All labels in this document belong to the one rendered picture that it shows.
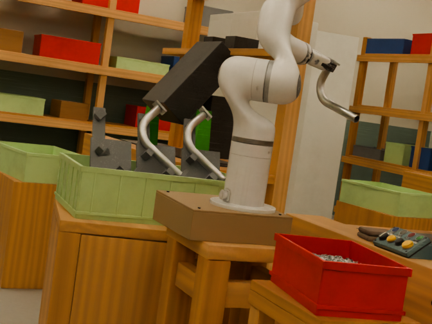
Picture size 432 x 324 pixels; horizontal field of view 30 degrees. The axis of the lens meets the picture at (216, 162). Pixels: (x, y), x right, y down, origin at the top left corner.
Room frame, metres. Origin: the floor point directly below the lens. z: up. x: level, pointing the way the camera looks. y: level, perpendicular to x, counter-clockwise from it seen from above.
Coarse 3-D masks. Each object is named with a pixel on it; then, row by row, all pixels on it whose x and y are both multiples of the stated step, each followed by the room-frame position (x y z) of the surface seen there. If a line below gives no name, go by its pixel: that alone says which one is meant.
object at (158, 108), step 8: (152, 104) 2.98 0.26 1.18; (160, 104) 2.95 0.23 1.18; (152, 112) 2.93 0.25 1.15; (160, 112) 2.98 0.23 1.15; (144, 120) 2.91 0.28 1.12; (144, 128) 2.89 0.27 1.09; (144, 136) 2.88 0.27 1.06; (144, 144) 2.88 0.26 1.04; (152, 144) 2.89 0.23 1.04; (160, 152) 2.89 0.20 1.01; (160, 160) 2.89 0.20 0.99; (168, 160) 2.89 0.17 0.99; (176, 168) 2.89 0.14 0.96
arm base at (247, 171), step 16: (240, 144) 2.24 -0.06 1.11; (240, 160) 2.24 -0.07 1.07; (256, 160) 2.23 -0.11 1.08; (240, 176) 2.23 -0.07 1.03; (256, 176) 2.24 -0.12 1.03; (224, 192) 2.25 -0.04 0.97; (240, 192) 2.23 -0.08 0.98; (256, 192) 2.24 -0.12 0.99; (240, 208) 2.20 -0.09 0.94; (256, 208) 2.23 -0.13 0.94; (272, 208) 2.28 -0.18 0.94
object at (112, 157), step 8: (96, 112) 2.88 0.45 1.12; (104, 112) 2.89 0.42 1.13; (96, 120) 2.89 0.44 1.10; (104, 120) 2.90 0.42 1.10; (96, 128) 2.88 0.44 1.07; (104, 128) 2.89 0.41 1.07; (96, 136) 2.87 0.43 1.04; (104, 136) 2.88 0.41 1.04; (96, 144) 2.86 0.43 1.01; (112, 144) 2.88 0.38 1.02; (120, 144) 2.90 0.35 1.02; (128, 144) 2.91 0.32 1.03; (104, 152) 2.86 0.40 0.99; (112, 152) 2.87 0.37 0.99; (120, 152) 2.89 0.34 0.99; (128, 152) 2.90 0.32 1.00; (96, 160) 2.84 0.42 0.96; (104, 160) 2.85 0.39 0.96; (112, 160) 2.86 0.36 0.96; (120, 160) 2.88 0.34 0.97; (128, 160) 2.89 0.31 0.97; (112, 168) 2.85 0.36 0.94
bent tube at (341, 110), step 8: (336, 64) 3.04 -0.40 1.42; (328, 72) 3.05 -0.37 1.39; (320, 80) 3.06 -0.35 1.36; (320, 88) 3.05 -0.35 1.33; (320, 96) 3.04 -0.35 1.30; (328, 104) 3.01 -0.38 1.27; (336, 104) 2.99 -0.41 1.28; (344, 112) 2.95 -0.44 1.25; (352, 112) 2.94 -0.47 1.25; (352, 120) 2.93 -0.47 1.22
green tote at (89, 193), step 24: (72, 168) 2.69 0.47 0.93; (96, 168) 2.57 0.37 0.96; (72, 192) 2.64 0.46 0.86; (96, 192) 2.57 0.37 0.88; (120, 192) 2.60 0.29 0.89; (144, 192) 2.63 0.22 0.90; (192, 192) 2.69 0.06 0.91; (216, 192) 2.72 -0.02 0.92; (96, 216) 2.58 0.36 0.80; (120, 216) 2.60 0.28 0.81; (144, 216) 2.63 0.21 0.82
